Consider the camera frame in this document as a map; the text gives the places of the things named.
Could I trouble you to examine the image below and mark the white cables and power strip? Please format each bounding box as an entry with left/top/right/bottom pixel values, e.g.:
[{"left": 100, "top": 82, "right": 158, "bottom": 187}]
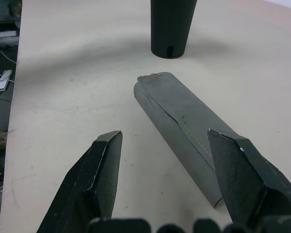
[{"left": 0, "top": 69, "right": 14, "bottom": 93}]

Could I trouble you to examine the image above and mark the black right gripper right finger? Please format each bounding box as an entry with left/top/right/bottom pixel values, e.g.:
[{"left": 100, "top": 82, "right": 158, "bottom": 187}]
[{"left": 208, "top": 128, "right": 291, "bottom": 227}]

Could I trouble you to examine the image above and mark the grey glasses case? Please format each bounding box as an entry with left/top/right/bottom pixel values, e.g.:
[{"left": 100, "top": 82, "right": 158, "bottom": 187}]
[{"left": 133, "top": 71, "right": 248, "bottom": 209}]

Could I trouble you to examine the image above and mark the black plastic cup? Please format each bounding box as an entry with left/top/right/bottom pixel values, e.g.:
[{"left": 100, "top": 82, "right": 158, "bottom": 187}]
[{"left": 150, "top": 0, "right": 198, "bottom": 60}]

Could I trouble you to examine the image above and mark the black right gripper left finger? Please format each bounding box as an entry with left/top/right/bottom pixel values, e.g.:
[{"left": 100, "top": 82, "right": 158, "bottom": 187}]
[{"left": 36, "top": 130, "right": 124, "bottom": 233}]

